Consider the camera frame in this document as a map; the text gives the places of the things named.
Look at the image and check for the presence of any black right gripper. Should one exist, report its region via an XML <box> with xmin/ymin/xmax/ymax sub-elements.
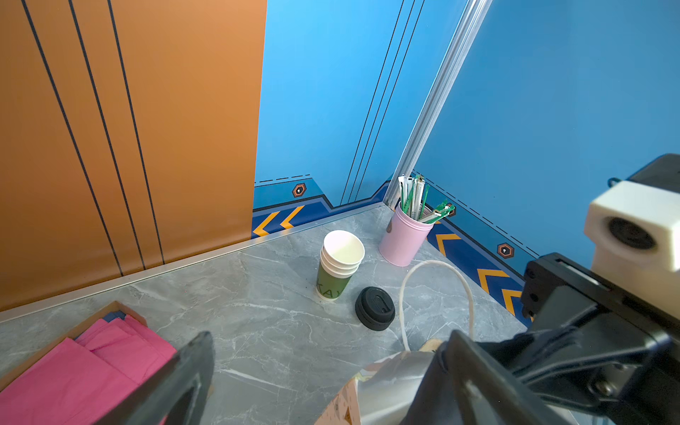
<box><xmin>477</xmin><ymin>153</ymin><xmax>680</xmax><ymax>425</ymax></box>

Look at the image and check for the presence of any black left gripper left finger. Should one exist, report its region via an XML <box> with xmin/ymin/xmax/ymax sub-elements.
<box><xmin>97</xmin><ymin>331</ymin><xmax>215</xmax><ymax>424</ymax></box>

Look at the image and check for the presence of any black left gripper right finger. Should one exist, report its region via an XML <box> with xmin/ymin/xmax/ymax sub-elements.
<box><xmin>444</xmin><ymin>329</ymin><xmax>574</xmax><ymax>424</ymax></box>

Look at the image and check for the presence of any cartoon animal paper gift bag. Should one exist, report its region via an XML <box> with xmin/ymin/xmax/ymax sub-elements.
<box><xmin>316</xmin><ymin>260</ymin><xmax>476</xmax><ymax>424</ymax></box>

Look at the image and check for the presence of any cardboard napkin box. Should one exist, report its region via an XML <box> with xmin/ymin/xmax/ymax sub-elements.
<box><xmin>1</xmin><ymin>301</ymin><xmax>148</xmax><ymax>391</ymax></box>

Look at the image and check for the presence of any stack of black cup lids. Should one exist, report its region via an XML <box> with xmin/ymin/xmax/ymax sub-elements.
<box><xmin>355</xmin><ymin>286</ymin><xmax>396</xmax><ymax>331</ymax></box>

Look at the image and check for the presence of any pink straw holder cup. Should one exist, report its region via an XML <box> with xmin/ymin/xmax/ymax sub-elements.
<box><xmin>379</xmin><ymin>206</ymin><xmax>434</xmax><ymax>267</ymax></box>

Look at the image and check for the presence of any stack of green paper cups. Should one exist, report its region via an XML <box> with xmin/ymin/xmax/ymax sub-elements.
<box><xmin>316</xmin><ymin>230</ymin><xmax>366</xmax><ymax>301</ymax></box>

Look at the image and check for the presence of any bundle of wrapped straws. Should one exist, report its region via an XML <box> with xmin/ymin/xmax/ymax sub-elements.
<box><xmin>398</xmin><ymin>175</ymin><xmax>457</xmax><ymax>225</ymax></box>

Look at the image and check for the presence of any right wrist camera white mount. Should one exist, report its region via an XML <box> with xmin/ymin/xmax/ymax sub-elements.
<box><xmin>584</xmin><ymin>181</ymin><xmax>679</xmax><ymax>319</ymax></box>

